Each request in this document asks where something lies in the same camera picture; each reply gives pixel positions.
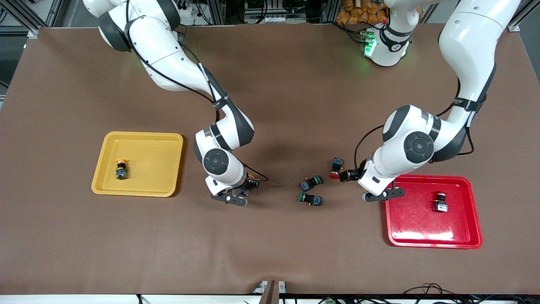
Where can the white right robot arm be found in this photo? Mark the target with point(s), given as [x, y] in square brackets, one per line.
[168, 63]

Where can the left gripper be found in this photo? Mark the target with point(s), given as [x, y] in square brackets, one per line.
[353, 174]

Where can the red push button switch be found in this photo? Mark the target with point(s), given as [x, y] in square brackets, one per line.
[337, 162]
[441, 206]

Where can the aluminium frame upright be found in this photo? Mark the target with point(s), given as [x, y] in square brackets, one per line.
[217, 10]

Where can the short aluminium post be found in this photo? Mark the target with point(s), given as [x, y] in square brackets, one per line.
[270, 293]

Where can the brown table mat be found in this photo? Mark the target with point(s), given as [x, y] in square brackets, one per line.
[295, 253]

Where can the aluminium frame profile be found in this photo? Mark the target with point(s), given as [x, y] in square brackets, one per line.
[514, 27]
[31, 26]

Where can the yellow plastic tray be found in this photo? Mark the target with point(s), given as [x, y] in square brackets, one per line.
[152, 164]

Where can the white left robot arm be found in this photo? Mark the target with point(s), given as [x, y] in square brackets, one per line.
[472, 42]

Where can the orange packets pile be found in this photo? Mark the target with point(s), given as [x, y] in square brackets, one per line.
[358, 12]

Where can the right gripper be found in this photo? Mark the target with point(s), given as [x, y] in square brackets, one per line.
[250, 184]

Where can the red plastic tray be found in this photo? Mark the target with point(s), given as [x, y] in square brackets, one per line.
[422, 223]

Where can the green push button switch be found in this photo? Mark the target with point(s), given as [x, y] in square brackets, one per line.
[314, 200]
[306, 185]

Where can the yellow push button switch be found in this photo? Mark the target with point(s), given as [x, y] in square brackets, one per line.
[122, 173]
[244, 192]

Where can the white power strip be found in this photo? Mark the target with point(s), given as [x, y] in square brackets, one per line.
[274, 19]

